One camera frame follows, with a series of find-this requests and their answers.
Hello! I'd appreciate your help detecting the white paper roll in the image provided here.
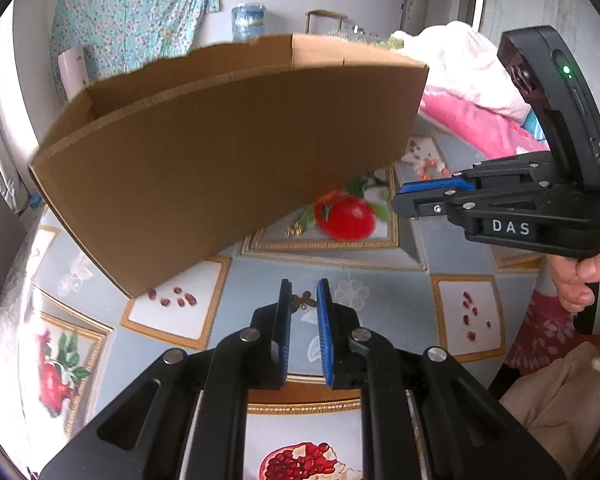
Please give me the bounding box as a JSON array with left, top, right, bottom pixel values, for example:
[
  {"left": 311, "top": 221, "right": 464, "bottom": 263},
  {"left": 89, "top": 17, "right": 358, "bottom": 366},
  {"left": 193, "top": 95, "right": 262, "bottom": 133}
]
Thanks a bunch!
[{"left": 57, "top": 47, "right": 88, "bottom": 101}]

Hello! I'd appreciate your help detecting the person's beige jacket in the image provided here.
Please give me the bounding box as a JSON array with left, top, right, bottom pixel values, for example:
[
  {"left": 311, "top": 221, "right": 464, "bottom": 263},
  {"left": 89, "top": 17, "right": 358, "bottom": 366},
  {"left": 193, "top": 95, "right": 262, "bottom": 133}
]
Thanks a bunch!
[{"left": 500, "top": 345, "right": 600, "bottom": 480}]

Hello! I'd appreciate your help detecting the pink orange bead bracelet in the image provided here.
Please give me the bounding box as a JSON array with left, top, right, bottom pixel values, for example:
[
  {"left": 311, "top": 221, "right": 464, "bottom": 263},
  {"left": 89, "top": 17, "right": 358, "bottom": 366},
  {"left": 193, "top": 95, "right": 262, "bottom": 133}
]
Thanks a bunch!
[{"left": 414, "top": 157, "right": 452, "bottom": 181}]

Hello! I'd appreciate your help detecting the blue water jug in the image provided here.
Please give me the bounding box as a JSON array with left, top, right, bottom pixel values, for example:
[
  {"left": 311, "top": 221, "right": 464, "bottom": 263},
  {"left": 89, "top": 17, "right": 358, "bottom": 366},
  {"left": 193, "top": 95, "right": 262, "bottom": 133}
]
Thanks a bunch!
[{"left": 231, "top": 2, "right": 267, "bottom": 43}]

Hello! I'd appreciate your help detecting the person's right hand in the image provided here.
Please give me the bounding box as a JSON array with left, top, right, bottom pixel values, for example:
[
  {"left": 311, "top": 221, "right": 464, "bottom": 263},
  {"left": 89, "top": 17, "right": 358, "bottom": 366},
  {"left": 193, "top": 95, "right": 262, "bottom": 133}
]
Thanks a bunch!
[{"left": 550, "top": 237, "right": 600, "bottom": 313}]

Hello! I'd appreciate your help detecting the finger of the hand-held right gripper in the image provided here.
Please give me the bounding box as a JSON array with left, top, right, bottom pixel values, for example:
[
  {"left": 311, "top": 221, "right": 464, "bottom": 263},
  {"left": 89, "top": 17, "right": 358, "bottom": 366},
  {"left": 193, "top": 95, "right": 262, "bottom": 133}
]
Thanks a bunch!
[
  {"left": 399, "top": 152, "right": 556, "bottom": 195},
  {"left": 391, "top": 180, "right": 553, "bottom": 233}
]

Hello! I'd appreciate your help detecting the brown cardboard box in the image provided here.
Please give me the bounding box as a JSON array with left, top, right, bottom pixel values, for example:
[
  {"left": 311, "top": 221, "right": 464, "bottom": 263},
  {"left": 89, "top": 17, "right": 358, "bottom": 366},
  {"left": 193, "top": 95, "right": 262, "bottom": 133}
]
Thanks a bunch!
[{"left": 28, "top": 32, "right": 430, "bottom": 298}]

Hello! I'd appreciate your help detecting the white fleece blanket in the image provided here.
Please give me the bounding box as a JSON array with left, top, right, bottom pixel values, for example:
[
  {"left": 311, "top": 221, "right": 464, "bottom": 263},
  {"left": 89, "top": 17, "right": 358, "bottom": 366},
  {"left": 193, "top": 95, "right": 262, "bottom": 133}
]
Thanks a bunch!
[{"left": 390, "top": 20, "right": 531, "bottom": 121}]

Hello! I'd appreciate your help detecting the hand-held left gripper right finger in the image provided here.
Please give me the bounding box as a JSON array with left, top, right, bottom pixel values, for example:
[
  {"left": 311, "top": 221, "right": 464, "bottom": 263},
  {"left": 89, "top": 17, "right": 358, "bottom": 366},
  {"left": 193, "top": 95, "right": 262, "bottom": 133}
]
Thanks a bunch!
[{"left": 316, "top": 279, "right": 566, "bottom": 480}]

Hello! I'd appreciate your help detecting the fruit print tablecloth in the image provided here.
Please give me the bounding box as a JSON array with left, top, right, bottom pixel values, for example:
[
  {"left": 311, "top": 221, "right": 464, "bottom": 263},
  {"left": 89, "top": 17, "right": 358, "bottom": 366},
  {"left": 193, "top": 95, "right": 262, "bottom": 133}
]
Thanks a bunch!
[{"left": 10, "top": 132, "right": 546, "bottom": 480}]

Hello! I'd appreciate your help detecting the teal floral cloth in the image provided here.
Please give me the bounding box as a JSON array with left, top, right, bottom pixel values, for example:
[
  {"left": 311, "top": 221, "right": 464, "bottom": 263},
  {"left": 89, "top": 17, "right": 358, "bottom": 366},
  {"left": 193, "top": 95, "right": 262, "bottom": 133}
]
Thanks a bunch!
[{"left": 50, "top": 0, "right": 221, "bottom": 106}]

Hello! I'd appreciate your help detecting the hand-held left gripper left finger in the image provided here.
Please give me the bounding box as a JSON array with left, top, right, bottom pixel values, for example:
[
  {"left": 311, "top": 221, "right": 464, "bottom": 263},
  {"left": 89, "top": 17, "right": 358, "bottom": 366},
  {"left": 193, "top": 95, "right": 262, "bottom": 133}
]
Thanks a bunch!
[{"left": 39, "top": 279, "right": 293, "bottom": 480}]

